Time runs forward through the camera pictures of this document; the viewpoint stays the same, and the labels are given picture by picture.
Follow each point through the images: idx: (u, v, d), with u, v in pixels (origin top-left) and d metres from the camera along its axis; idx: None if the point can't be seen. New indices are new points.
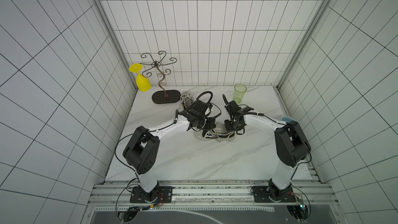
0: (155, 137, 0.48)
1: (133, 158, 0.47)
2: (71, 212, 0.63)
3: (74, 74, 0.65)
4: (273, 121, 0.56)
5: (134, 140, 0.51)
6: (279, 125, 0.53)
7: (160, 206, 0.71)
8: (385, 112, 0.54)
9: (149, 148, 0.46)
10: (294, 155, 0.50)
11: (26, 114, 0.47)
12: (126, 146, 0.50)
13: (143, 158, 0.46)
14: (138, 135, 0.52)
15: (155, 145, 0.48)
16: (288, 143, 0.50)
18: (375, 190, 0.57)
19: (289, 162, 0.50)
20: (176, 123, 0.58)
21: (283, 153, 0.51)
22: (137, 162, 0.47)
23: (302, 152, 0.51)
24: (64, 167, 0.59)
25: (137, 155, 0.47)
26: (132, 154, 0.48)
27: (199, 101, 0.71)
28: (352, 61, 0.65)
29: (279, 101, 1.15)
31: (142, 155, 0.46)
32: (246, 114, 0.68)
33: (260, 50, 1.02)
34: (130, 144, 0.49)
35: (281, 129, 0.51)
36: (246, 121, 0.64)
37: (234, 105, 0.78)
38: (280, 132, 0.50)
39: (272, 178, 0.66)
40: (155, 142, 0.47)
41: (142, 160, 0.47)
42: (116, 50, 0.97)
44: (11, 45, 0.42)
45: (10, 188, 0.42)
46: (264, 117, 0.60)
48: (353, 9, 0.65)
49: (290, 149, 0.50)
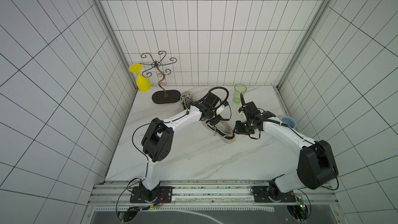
0: (169, 128, 0.52)
1: (151, 147, 0.52)
2: (71, 212, 0.63)
3: (74, 74, 0.65)
4: (299, 137, 0.50)
5: (151, 130, 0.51)
6: (304, 143, 0.47)
7: (160, 206, 0.71)
8: (385, 112, 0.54)
9: (165, 137, 0.49)
10: (318, 178, 0.45)
11: (26, 114, 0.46)
12: (144, 136, 0.53)
13: (159, 146, 0.50)
14: (153, 125, 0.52)
15: (169, 136, 0.52)
16: (314, 165, 0.47)
18: (375, 190, 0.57)
19: (312, 184, 0.44)
20: (188, 114, 0.60)
21: (305, 174, 0.45)
22: (154, 150, 0.51)
23: (329, 177, 0.46)
24: (64, 167, 0.59)
25: (153, 144, 0.51)
26: (150, 143, 0.52)
27: (212, 94, 0.73)
28: (352, 61, 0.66)
29: (279, 101, 1.15)
31: (159, 143, 0.50)
32: (267, 122, 0.61)
33: (260, 50, 1.02)
34: (147, 134, 0.53)
35: (308, 149, 0.45)
36: (265, 127, 0.62)
37: (253, 107, 0.71)
38: (307, 152, 0.44)
39: (276, 178, 0.64)
40: (170, 132, 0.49)
41: (159, 149, 0.50)
42: (116, 50, 0.97)
44: (11, 45, 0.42)
45: (9, 189, 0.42)
46: (287, 130, 0.54)
48: (353, 9, 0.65)
49: (316, 171, 0.45)
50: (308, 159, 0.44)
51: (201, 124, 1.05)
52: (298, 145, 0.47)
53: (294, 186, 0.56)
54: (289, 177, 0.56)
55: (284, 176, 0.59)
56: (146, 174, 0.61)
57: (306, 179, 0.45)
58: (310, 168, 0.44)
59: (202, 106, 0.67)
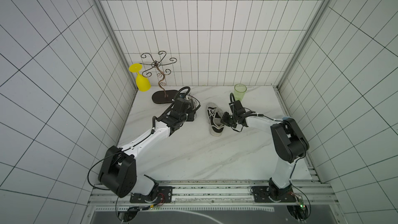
0: (130, 157, 0.43)
1: (110, 183, 0.43)
2: (71, 212, 0.63)
3: (74, 74, 0.65)
4: (271, 119, 0.59)
5: (108, 164, 0.47)
6: (275, 122, 0.55)
7: (160, 206, 0.71)
8: (385, 112, 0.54)
9: (125, 169, 0.42)
10: (291, 150, 0.51)
11: (26, 113, 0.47)
12: (101, 170, 0.44)
13: (120, 181, 0.42)
14: (111, 156, 0.47)
15: (130, 166, 0.44)
16: (283, 137, 0.52)
18: (375, 190, 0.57)
19: (285, 157, 0.51)
20: (154, 133, 0.53)
21: (279, 149, 0.53)
22: (115, 185, 0.43)
23: (300, 148, 0.52)
24: (64, 167, 0.59)
25: (114, 178, 0.43)
26: (108, 179, 0.44)
27: (179, 100, 0.64)
28: (352, 61, 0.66)
29: (279, 101, 1.15)
31: (119, 178, 0.42)
32: (247, 117, 0.72)
33: (260, 50, 1.02)
34: (105, 168, 0.44)
35: (276, 125, 0.53)
36: (247, 123, 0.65)
37: (239, 106, 0.80)
38: (276, 127, 0.53)
39: (272, 176, 0.66)
40: (131, 163, 0.43)
41: (120, 183, 0.42)
42: (116, 50, 0.97)
44: (11, 46, 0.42)
45: (9, 188, 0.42)
46: (264, 118, 0.62)
48: (353, 9, 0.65)
49: (285, 142, 0.52)
50: (276, 132, 0.52)
51: (201, 125, 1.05)
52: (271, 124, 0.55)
53: (284, 174, 0.60)
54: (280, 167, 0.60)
55: (277, 171, 0.62)
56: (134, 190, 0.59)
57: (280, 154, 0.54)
58: (281, 141, 0.52)
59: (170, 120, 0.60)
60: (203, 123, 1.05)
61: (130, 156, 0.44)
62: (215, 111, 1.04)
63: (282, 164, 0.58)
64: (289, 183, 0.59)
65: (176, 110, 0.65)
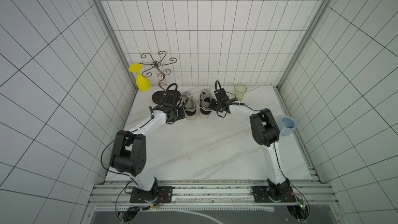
0: (139, 135, 0.47)
1: (123, 163, 0.46)
2: (71, 212, 0.63)
3: (74, 74, 0.66)
4: (251, 109, 0.67)
5: (118, 145, 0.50)
6: (254, 111, 0.65)
7: (160, 206, 0.71)
8: (385, 112, 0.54)
9: (137, 144, 0.46)
10: (265, 136, 0.61)
11: (26, 113, 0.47)
12: (112, 154, 0.48)
13: (134, 157, 0.46)
14: (121, 138, 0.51)
15: (141, 141, 0.48)
16: (259, 125, 0.61)
18: (375, 190, 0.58)
19: (261, 142, 0.62)
20: (155, 116, 0.60)
21: (256, 135, 0.64)
22: (129, 164, 0.46)
23: (272, 134, 0.62)
24: (64, 167, 0.59)
25: (126, 158, 0.47)
26: (121, 159, 0.47)
27: (171, 93, 0.74)
28: (352, 61, 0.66)
29: (279, 101, 1.15)
31: (132, 155, 0.46)
32: (230, 106, 0.80)
33: (260, 50, 1.02)
34: (116, 151, 0.47)
35: (254, 115, 0.61)
36: (230, 110, 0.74)
37: (223, 94, 0.87)
38: (253, 117, 0.61)
39: (269, 177, 0.68)
40: (142, 138, 0.48)
41: (134, 160, 0.46)
42: (116, 50, 0.97)
44: (11, 46, 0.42)
45: (9, 188, 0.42)
46: (244, 107, 0.70)
48: (353, 9, 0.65)
49: (261, 130, 0.61)
50: (253, 122, 0.62)
51: (201, 125, 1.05)
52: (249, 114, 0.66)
53: (271, 164, 0.64)
54: (268, 162, 0.66)
55: (269, 167, 0.67)
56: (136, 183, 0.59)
57: (257, 140, 0.64)
58: (257, 128, 0.61)
59: (166, 107, 0.67)
60: (203, 123, 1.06)
61: (139, 135, 0.48)
62: (206, 95, 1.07)
63: (267, 156, 0.65)
64: (282, 174, 0.66)
65: (168, 101, 0.73)
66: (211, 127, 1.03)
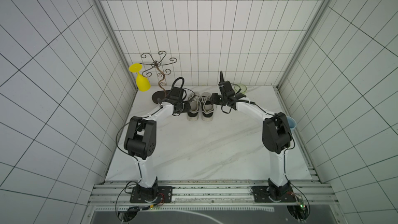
0: (151, 121, 0.52)
1: (137, 145, 0.52)
2: (71, 212, 0.63)
3: (74, 74, 0.65)
4: (263, 111, 0.60)
5: (132, 130, 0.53)
6: (267, 115, 0.58)
7: (160, 206, 0.71)
8: (385, 112, 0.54)
9: (149, 129, 0.51)
10: (278, 142, 0.56)
11: (26, 113, 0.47)
12: (126, 136, 0.53)
13: (145, 141, 0.51)
14: (134, 123, 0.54)
15: (153, 127, 0.53)
16: (274, 132, 0.55)
18: (375, 190, 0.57)
19: (272, 148, 0.56)
20: (164, 107, 0.65)
21: (268, 140, 0.57)
22: (141, 147, 0.51)
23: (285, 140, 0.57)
24: (64, 167, 0.59)
25: (138, 142, 0.52)
26: (134, 142, 0.52)
27: (176, 87, 0.79)
28: (352, 61, 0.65)
29: (279, 101, 1.15)
31: (144, 139, 0.51)
32: (238, 103, 0.72)
33: (260, 50, 1.02)
34: (130, 134, 0.52)
35: (269, 120, 0.55)
36: (237, 108, 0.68)
37: (228, 87, 0.79)
38: (267, 123, 0.54)
39: (270, 176, 0.67)
40: (154, 123, 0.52)
41: (146, 144, 0.51)
42: (116, 50, 0.97)
44: (12, 46, 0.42)
45: (10, 188, 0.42)
46: (254, 107, 0.63)
48: (353, 9, 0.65)
49: (275, 137, 0.56)
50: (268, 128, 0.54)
51: (201, 125, 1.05)
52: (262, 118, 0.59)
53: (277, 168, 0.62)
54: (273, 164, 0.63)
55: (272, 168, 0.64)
56: (141, 174, 0.61)
57: (270, 146, 0.57)
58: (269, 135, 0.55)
59: (173, 98, 0.73)
60: (203, 123, 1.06)
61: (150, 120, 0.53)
62: (206, 99, 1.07)
63: (274, 160, 0.61)
64: (285, 179, 0.66)
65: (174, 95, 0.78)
66: (211, 127, 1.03)
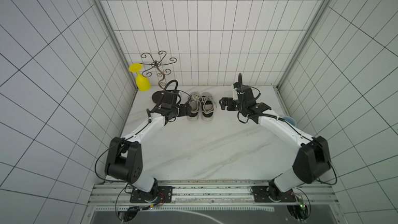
0: (134, 143, 0.45)
1: (118, 172, 0.45)
2: (71, 212, 0.63)
3: (74, 74, 0.65)
4: (297, 133, 0.49)
5: (113, 153, 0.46)
6: (302, 138, 0.47)
7: (160, 206, 0.71)
8: (385, 112, 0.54)
9: (132, 154, 0.44)
10: (313, 174, 0.46)
11: (26, 113, 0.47)
12: (107, 162, 0.46)
13: (128, 168, 0.44)
14: (115, 146, 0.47)
15: (137, 150, 0.46)
16: (312, 162, 0.47)
18: (375, 190, 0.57)
19: (306, 179, 0.45)
20: (151, 122, 0.56)
21: (300, 169, 0.46)
22: (124, 174, 0.45)
23: (322, 171, 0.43)
24: (64, 167, 0.59)
25: (120, 168, 0.45)
26: (116, 168, 0.45)
27: (168, 92, 0.70)
28: (352, 61, 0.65)
29: (279, 101, 1.15)
31: (127, 165, 0.44)
32: (263, 117, 0.59)
33: (260, 50, 1.02)
34: (111, 159, 0.45)
35: (307, 146, 0.45)
36: (260, 121, 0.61)
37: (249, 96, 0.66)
38: (304, 150, 0.44)
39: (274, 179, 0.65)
40: (138, 147, 0.46)
41: (129, 170, 0.44)
42: (116, 50, 0.97)
44: (11, 46, 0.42)
45: (10, 188, 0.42)
46: (284, 126, 0.52)
48: (353, 9, 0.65)
49: (313, 168, 0.46)
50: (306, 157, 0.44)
51: (201, 125, 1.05)
52: (296, 142, 0.47)
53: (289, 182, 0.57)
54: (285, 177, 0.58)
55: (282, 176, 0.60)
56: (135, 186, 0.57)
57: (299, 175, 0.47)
58: (306, 164, 0.44)
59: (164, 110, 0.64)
60: (203, 123, 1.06)
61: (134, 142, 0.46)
62: (206, 99, 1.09)
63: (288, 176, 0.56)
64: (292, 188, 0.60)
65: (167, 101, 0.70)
66: (211, 127, 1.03)
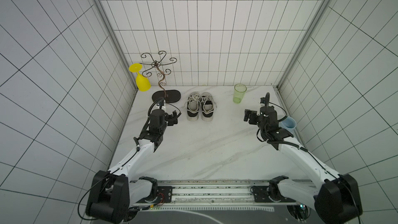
0: (121, 177, 0.42)
1: (102, 211, 0.40)
2: (71, 212, 0.63)
3: (74, 74, 0.65)
4: (321, 167, 0.46)
5: (97, 190, 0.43)
6: (326, 174, 0.43)
7: (160, 206, 0.71)
8: (385, 112, 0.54)
9: (118, 189, 0.41)
10: (341, 216, 0.41)
11: (26, 113, 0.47)
12: (89, 200, 0.42)
13: (114, 205, 0.40)
14: (99, 182, 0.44)
15: (123, 185, 0.43)
16: (337, 201, 0.42)
18: (375, 190, 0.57)
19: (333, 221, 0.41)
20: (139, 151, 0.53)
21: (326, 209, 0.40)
22: (109, 211, 0.40)
23: (352, 214, 0.41)
24: (64, 167, 0.59)
25: (105, 206, 0.41)
26: (100, 206, 0.41)
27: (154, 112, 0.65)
28: (352, 61, 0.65)
29: (279, 101, 1.15)
31: (113, 202, 0.40)
32: (285, 144, 0.55)
33: (260, 50, 1.02)
34: (94, 197, 0.41)
35: (330, 183, 0.44)
36: (280, 148, 0.58)
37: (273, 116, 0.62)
38: (329, 187, 0.40)
39: (283, 184, 0.61)
40: (124, 181, 0.43)
41: (115, 208, 0.40)
42: (116, 50, 0.97)
44: (11, 45, 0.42)
45: (10, 188, 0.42)
46: (306, 157, 0.49)
48: (353, 9, 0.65)
49: (339, 208, 0.41)
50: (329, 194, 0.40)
51: (201, 125, 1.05)
52: (320, 177, 0.43)
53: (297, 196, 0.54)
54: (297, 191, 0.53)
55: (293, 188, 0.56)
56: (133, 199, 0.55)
57: (325, 216, 0.41)
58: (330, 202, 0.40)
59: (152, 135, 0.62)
60: (203, 123, 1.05)
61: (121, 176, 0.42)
62: (206, 99, 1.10)
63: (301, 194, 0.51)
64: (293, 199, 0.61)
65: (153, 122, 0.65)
66: (211, 127, 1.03)
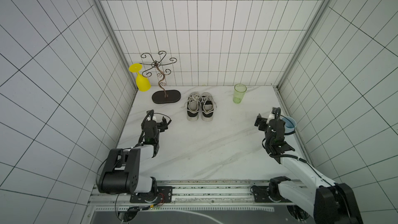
0: (133, 149, 0.48)
1: (117, 180, 0.43)
2: (71, 212, 0.63)
3: (74, 74, 0.65)
4: (317, 175, 0.48)
5: (112, 163, 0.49)
6: (321, 182, 0.45)
7: (160, 206, 0.71)
8: (385, 112, 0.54)
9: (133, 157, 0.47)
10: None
11: (26, 113, 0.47)
12: (102, 173, 0.44)
13: (130, 171, 0.45)
14: (114, 155, 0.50)
15: (137, 154, 0.50)
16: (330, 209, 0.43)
18: (375, 190, 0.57)
19: None
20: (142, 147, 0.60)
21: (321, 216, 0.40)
22: (124, 179, 0.44)
23: None
24: (64, 167, 0.59)
25: (119, 176, 0.44)
26: (114, 177, 0.44)
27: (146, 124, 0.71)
28: (352, 61, 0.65)
29: (279, 101, 1.15)
31: (128, 169, 0.45)
32: (287, 158, 0.57)
33: (260, 50, 1.02)
34: (108, 170, 0.46)
35: (325, 190, 0.45)
36: (282, 161, 0.60)
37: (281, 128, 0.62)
38: (323, 192, 0.42)
39: (282, 185, 0.62)
40: (137, 151, 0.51)
41: (130, 174, 0.45)
42: (116, 50, 0.97)
44: (11, 45, 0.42)
45: (10, 188, 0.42)
46: (306, 168, 0.51)
48: (353, 9, 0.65)
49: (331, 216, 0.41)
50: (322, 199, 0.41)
51: (201, 125, 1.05)
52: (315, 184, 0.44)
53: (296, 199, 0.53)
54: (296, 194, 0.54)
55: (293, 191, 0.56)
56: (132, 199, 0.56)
57: None
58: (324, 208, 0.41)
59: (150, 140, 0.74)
60: (203, 123, 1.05)
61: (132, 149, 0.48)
62: (206, 99, 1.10)
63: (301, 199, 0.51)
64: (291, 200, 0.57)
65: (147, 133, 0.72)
66: (211, 127, 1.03)
